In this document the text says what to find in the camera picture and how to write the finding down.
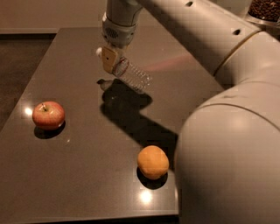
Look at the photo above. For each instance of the orange fruit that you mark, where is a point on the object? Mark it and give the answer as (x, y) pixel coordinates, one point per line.
(152, 162)

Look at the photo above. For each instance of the red apple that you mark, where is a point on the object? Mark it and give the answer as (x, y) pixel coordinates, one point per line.
(48, 115)

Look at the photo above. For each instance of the clear plastic water bottle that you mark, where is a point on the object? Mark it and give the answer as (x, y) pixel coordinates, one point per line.
(128, 73)

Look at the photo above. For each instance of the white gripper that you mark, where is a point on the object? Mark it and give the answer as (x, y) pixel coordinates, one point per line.
(120, 35)

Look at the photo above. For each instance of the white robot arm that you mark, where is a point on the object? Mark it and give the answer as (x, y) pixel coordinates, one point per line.
(227, 162)

